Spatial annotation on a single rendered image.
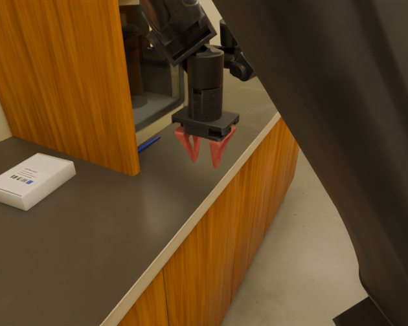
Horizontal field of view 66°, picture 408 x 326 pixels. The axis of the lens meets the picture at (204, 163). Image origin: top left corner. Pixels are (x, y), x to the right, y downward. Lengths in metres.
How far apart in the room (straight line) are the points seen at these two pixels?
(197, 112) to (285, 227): 1.64
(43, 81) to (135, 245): 0.50
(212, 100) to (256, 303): 1.33
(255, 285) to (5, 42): 1.47
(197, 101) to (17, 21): 0.55
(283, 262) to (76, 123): 1.38
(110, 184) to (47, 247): 0.22
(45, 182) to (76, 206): 0.10
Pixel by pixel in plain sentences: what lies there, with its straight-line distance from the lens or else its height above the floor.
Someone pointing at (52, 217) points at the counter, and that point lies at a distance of 0.77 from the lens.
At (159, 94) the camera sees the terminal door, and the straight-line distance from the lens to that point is 0.99.
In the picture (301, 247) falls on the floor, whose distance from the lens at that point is 1.99.
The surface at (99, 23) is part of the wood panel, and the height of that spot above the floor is 1.30.
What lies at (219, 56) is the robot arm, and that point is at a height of 1.29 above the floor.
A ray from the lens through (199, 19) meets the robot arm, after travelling 0.45.
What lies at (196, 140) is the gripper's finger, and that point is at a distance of 0.59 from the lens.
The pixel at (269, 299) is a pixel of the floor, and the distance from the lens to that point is 1.72.
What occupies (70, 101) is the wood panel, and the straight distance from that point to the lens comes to 0.87.
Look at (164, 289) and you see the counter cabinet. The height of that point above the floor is 0.77.
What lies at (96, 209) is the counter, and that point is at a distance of 0.75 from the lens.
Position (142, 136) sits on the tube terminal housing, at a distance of 0.97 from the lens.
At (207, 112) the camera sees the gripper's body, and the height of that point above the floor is 1.20.
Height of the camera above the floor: 1.40
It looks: 32 degrees down
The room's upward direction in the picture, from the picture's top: straight up
